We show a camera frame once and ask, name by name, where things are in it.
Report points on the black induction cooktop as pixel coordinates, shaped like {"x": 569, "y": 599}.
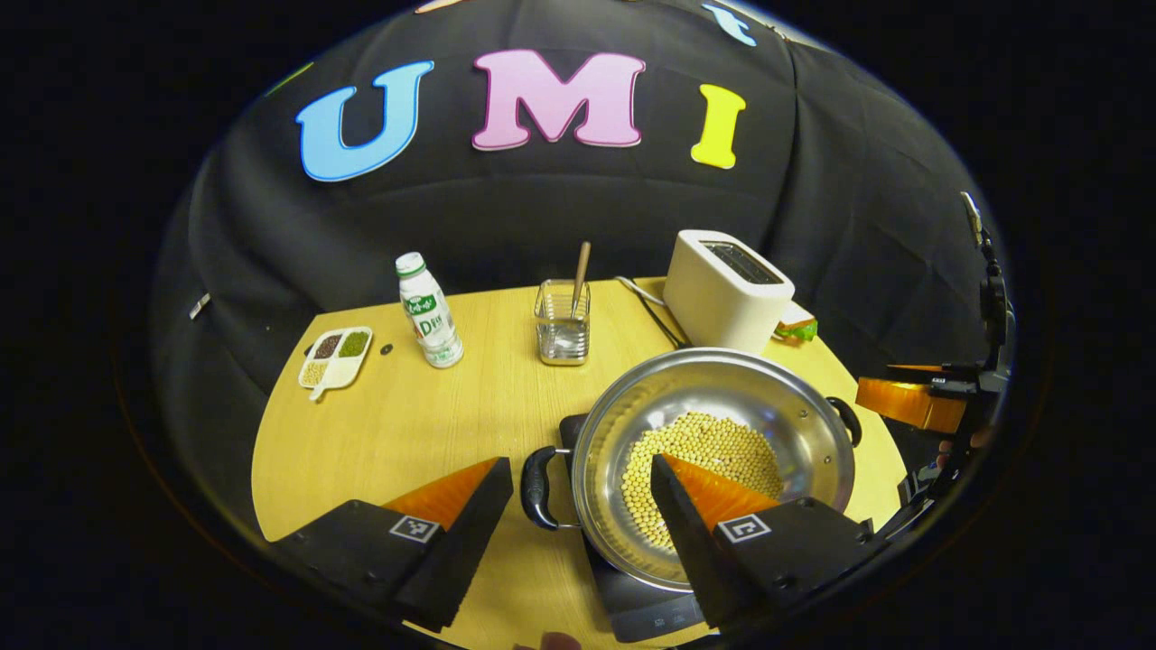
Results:
{"x": 641, "y": 609}

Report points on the white milk bottle green label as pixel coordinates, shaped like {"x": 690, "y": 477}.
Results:
{"x": 432, "y": 325}

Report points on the toy sandwich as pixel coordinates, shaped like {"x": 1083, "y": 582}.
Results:
{"x": 799, "y": 327}

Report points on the black backdrop cloth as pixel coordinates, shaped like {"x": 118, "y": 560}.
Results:
{"x": 542, "y": 208}

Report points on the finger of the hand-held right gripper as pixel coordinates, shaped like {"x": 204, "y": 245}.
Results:
{"x": 908, "y": 404}
{"x": 917, "y": 367}

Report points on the stainless steel pot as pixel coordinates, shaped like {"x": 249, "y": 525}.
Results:
{"x": 704, "y": 388}

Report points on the pile of yellow soybeans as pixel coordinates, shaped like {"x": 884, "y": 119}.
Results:
{"x": 704, "y": 442}

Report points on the silver metal clip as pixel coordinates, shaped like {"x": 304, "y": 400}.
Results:
{"x": 200, "y": 305}

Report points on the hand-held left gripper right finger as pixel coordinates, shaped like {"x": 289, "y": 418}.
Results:
{"x": 691, "y": 551}

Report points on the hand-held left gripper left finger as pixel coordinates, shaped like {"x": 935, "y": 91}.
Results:
{"x": 461, "y": 551}

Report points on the white divided bean dish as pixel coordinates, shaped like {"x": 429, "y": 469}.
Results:
{"x": 336, "y": 370}

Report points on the white toaster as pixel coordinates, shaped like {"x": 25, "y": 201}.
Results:
{"x": 713, "y": 307}

